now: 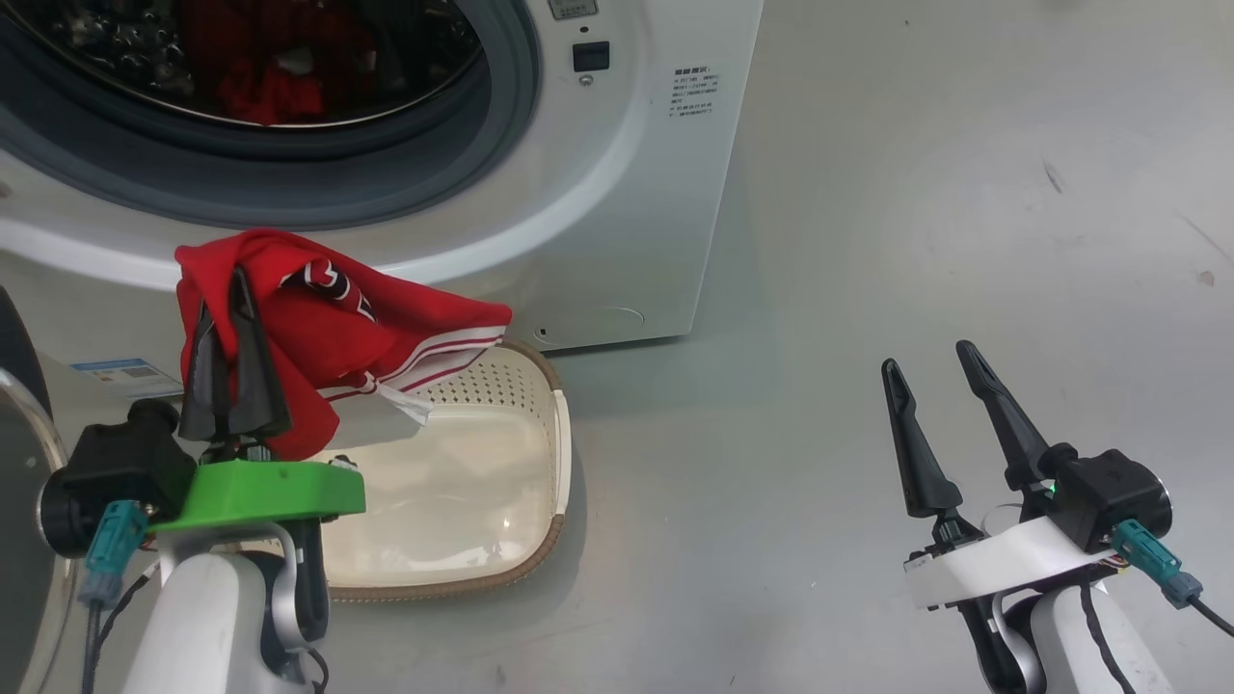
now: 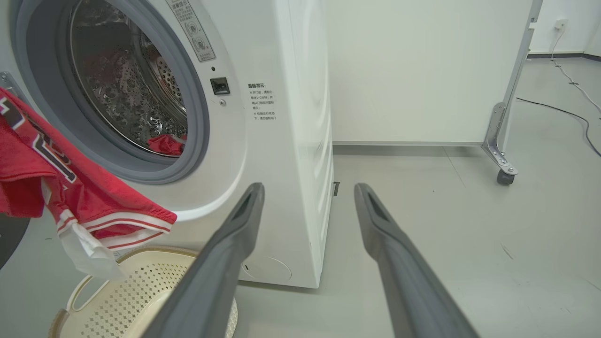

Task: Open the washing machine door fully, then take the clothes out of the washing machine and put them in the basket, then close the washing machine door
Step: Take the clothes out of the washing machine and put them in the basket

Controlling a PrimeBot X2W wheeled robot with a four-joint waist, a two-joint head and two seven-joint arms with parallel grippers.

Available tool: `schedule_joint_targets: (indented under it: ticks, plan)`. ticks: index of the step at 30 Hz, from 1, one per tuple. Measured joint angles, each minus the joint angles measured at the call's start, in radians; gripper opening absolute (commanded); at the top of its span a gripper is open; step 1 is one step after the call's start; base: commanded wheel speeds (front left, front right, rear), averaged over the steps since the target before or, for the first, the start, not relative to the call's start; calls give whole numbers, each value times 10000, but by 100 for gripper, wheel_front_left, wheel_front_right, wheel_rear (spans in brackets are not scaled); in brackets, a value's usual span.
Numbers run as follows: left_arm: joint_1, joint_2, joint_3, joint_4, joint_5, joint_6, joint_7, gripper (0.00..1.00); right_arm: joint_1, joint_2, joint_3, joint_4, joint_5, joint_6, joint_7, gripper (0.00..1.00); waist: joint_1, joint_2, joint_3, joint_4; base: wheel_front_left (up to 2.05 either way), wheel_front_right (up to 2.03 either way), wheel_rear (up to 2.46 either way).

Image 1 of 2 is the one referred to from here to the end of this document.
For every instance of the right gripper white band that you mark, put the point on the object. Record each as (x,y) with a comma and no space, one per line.
(1003,564)

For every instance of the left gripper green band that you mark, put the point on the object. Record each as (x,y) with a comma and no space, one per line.
(270,492)

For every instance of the red garment white striped trim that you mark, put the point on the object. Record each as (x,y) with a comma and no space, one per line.
(337,328)

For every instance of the dark washer door glass bowl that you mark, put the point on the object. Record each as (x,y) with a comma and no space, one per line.
(19,540)

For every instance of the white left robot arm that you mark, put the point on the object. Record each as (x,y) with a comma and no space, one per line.
(202,617)

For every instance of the cream perforated laundry basket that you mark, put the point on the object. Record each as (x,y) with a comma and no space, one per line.
(453,501)

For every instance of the white front-load washing machine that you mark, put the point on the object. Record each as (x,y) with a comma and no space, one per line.
(598,241)

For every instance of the blue energy label sticker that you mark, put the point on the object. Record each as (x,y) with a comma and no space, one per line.
(120,374)

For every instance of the plain red garment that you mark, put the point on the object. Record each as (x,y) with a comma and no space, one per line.
(280,96)

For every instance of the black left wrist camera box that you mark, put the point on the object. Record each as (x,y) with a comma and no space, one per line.
(125,463)

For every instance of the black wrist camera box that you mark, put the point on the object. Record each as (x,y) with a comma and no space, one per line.
(1099,492)
(125,463)

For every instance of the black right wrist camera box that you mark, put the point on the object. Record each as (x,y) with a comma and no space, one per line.
(1099,492)

